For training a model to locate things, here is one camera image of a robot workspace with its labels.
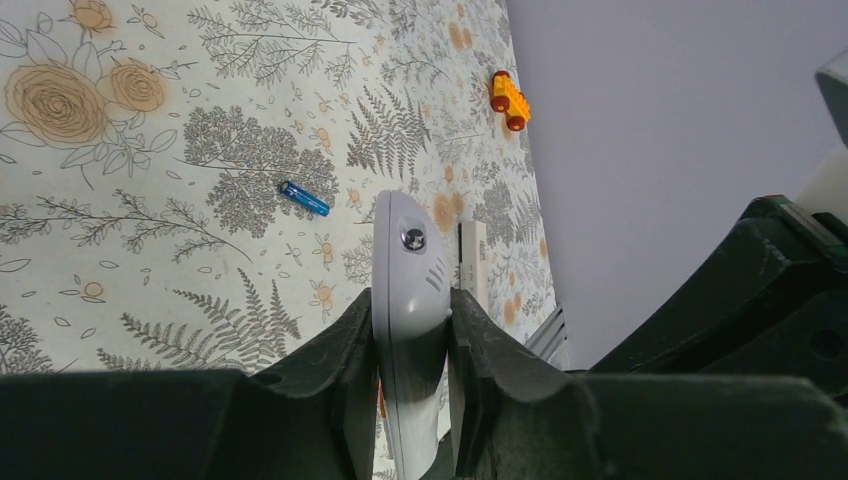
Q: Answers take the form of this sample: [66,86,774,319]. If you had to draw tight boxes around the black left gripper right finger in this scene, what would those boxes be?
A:
[450,290,847,479]

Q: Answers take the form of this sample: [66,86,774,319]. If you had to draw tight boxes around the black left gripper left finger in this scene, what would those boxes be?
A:
[1,290,378,479]

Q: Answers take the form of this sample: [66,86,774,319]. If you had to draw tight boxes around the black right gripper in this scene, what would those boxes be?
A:
[590,195,847,398]

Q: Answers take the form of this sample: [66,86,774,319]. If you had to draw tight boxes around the white air conditioner remote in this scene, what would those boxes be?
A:
[371,190,451,479]

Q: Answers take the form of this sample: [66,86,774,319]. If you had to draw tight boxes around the blue battery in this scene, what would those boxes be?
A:
[278,181,331,217]

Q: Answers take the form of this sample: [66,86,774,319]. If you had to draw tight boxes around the long white rectangular remote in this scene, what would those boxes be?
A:
[459,220,489,311]

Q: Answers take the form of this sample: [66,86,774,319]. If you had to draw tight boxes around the floral patterned table mat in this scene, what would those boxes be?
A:
[1,1,555,375]

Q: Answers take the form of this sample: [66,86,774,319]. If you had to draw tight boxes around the yellow toy car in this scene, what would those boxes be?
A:
[490,70,532,132]

